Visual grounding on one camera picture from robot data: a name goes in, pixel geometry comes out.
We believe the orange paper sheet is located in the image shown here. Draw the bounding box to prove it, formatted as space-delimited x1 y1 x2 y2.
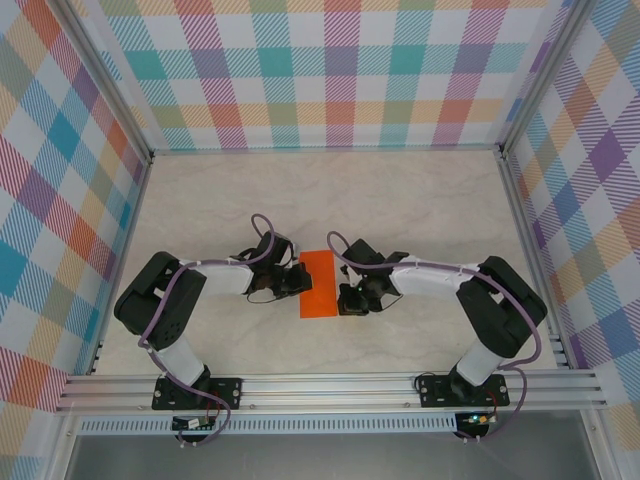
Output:
298 249 336 319

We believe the grey metal plate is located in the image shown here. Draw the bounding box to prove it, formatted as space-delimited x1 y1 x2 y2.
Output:
64 432 601 480

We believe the small black circuit board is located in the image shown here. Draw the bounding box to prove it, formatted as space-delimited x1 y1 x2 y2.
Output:
172 415 216 432

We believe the aluminium mounting rail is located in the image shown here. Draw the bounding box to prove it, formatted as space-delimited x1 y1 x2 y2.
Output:
54 372 609 414

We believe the thin black wire loop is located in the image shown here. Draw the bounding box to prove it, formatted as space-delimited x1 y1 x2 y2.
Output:
414 369 454 391

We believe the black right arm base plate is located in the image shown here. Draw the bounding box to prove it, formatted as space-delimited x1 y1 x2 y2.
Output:
418 375 511 409

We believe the thin aluminium frame bar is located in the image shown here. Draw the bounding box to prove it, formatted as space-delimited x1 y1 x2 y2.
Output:
149 144 504 155

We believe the slotted grey cable tray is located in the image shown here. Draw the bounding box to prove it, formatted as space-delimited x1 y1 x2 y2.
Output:
78 417 459 436

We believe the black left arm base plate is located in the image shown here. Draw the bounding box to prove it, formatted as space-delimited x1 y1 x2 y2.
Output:
152 378 244 411

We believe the aluminium side frame bar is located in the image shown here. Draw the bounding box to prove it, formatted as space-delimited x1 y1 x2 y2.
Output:
88 155 155 377
497 152 572 370

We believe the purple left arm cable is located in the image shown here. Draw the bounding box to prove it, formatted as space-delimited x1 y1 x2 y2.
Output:
138 213 279 448

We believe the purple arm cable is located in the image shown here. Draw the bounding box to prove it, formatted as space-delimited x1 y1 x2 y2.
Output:
138 213 279 448
326 230 546 444

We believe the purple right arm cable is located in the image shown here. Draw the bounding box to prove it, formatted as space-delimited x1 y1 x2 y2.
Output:
326 230 546 444

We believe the aluminium frame post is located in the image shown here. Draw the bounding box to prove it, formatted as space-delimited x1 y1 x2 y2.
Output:
58 0 155 165
498 0 600 160

